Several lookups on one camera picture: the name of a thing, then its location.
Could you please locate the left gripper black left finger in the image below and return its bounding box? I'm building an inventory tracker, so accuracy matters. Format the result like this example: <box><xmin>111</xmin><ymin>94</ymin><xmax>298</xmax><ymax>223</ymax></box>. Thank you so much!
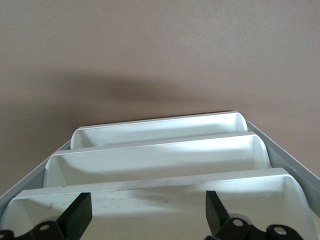
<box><xmin>0</xmin><ymin>191</ymin><xmax>93</xmax><ymax>240</ymax></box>

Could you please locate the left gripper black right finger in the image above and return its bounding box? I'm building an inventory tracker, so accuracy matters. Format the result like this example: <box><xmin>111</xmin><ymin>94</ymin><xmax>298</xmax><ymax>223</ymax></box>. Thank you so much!
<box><xmin>205</xmin><ymin>189</ymin><xmax>304</xmax><ymax>240</ymax></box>

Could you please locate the white plastic drawer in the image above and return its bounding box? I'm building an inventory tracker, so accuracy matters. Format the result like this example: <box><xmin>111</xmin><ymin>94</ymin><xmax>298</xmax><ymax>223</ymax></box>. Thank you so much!
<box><xmin>0</xmin><ymin>167</ymin><xmax>315</xmax><ymax>240</ymax></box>
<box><xmin>42</xmin><ymin>133</ymin><xmax>273</xmax><ymax>189</ymax></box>
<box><xmin>70</xmin><ymin>110</ymin><xmax>249</xmax><ymax>150</ymax></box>

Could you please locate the white drawer cabinet shell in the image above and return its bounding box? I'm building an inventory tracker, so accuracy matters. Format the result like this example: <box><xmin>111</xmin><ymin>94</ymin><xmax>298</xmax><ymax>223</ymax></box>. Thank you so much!
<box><xmin>0</xmin><ymin>119</ymin><xmax>320</xmax><ymax>240</ymax></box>

